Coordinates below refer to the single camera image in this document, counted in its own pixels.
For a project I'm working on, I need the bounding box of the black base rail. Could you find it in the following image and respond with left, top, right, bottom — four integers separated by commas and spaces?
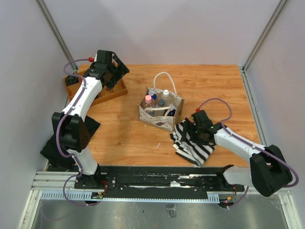
74, 166, 244, 200

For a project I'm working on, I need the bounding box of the grey cap clear bottle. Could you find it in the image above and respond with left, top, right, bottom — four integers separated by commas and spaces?
155, 99, 166, 116

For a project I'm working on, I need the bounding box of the black coiled item back left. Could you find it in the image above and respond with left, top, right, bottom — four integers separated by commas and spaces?
64, 75, 79, 86

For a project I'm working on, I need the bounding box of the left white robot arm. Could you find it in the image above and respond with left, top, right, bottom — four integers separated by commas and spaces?
51, 50, 130, 189

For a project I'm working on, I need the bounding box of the grey slotted cable duct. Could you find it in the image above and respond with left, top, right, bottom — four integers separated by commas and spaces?
40, 192, 220, 203

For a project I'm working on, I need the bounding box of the blue cap orange bottle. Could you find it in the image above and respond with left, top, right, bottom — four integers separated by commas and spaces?
148, 89, 157, 100

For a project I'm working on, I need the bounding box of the pink cap clear bottle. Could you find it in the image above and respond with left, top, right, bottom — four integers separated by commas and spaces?
142, 95, 155, 116

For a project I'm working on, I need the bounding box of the wooden compartment tray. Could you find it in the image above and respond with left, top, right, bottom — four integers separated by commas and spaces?
63, 62, 128, 106

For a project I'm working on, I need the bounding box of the black white striped cloth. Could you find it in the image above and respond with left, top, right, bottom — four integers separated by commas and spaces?
170, 118, 215, 167

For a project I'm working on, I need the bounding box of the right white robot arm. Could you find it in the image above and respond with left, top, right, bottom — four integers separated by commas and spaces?
191, 110, 293, 197

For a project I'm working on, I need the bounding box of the white cap clear bottle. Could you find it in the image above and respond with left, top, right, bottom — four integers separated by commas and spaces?
160, 89, 172, 102

